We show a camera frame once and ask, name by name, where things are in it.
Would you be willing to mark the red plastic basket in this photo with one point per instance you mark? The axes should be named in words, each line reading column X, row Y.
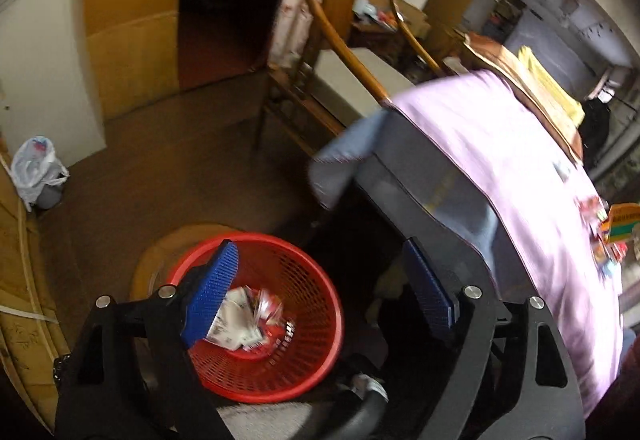
column 300, row 320

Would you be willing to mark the white plastic bag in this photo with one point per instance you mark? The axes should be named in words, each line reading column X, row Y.
column 32, row 165

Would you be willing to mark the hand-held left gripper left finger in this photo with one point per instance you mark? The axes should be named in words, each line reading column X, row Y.
column 215, row 290

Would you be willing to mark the grey bin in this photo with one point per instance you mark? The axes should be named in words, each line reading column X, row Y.
column 50, row 197

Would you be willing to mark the wrappers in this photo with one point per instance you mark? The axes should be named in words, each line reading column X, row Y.
column 232, row 317

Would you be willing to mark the yellow cloth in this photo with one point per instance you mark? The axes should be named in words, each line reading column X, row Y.
column 545, row 80

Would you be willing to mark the white cabinet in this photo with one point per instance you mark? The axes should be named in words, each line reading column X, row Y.
column 45, row 45

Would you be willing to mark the colourful striped packet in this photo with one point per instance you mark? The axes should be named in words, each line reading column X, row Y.
column 622, row 220

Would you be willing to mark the crushed clear plastic bottle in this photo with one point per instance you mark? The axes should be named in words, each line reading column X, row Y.
column 267, row 305

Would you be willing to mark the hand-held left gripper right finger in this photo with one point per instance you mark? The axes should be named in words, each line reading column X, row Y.
column 430, row 295

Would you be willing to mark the red snack packet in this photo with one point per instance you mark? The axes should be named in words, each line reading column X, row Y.
column 590, row 209

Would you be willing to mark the dark wooden wardrobe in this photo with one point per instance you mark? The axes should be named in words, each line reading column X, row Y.
column 450, row 5

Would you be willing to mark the beige brown pillow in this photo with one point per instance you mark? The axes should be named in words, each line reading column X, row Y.
column 492, row 54

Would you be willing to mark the grey box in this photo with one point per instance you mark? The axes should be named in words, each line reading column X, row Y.
column 350, row 80

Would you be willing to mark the wooden side table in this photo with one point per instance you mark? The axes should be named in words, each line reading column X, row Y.
column 380, row 38

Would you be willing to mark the purple printed blanket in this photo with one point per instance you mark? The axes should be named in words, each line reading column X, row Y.
column 500, row 160

